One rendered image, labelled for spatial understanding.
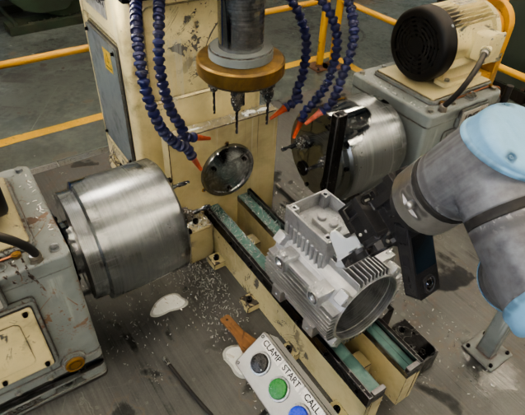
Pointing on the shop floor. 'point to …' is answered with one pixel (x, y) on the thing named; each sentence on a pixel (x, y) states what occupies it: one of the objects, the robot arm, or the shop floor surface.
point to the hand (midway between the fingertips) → (352, 262)
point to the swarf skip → (68, 15)
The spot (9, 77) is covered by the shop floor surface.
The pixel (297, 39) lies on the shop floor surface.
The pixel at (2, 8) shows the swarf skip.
